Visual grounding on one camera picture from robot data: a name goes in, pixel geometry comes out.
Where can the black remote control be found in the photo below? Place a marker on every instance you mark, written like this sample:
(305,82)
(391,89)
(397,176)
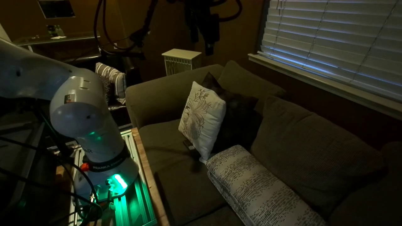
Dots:
(188,144)

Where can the window sill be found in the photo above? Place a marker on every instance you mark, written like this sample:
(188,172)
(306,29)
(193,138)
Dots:
(326,84)

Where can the white floral print pillow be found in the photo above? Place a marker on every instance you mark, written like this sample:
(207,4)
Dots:
(202,119)

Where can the brown sofa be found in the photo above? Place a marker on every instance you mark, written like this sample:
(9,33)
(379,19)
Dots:
(307,150)

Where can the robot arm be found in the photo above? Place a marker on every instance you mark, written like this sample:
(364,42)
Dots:
(78,110)

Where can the striped pillow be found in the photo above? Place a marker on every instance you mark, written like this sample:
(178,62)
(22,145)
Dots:
(114,80)

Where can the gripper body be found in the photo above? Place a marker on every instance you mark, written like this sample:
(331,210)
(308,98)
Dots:
(205,22)

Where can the black and white patterned pillow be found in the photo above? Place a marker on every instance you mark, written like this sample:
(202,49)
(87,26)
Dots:
(257,188)

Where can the white window blind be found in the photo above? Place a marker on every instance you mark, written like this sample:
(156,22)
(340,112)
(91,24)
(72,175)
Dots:
(336,40)

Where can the white side cabinet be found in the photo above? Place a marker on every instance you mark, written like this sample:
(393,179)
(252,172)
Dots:
(180,61)

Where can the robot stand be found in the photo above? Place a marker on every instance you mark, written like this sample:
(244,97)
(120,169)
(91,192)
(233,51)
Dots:
(147,175)

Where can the wall shelf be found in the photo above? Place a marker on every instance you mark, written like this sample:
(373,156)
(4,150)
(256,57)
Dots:
(56,39)

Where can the framed wall picture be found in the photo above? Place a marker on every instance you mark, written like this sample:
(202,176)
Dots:
(56,8)

